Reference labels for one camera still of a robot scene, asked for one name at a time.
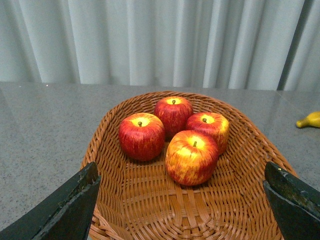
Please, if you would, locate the yellow banana far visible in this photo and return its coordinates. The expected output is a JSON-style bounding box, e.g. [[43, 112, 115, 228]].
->
[[296, 111, 320, 128]]

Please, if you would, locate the brown wicker basket left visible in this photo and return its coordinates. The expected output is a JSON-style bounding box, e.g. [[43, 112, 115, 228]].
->
[[82, 91, 295, 240]]

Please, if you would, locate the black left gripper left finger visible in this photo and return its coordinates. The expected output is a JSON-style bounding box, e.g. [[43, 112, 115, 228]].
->
[[0, 162, 101, 240]]

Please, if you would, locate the red apple with yellow side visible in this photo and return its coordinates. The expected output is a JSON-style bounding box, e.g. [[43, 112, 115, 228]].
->
[[185, 112, 230, 155]]

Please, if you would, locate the red apple front left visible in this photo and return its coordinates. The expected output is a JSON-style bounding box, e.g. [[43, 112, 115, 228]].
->
[[118, 112, 165, 162]]

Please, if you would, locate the white pleated curtain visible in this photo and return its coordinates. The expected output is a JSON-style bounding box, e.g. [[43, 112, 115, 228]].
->
[[0, 0, 320, 92]]

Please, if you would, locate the red apple back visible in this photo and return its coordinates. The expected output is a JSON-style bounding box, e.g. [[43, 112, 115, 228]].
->
[[154, 96, 194, 140]]

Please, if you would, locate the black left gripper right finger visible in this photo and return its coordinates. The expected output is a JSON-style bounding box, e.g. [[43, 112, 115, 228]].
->
[[263, 161, 320, 240]]

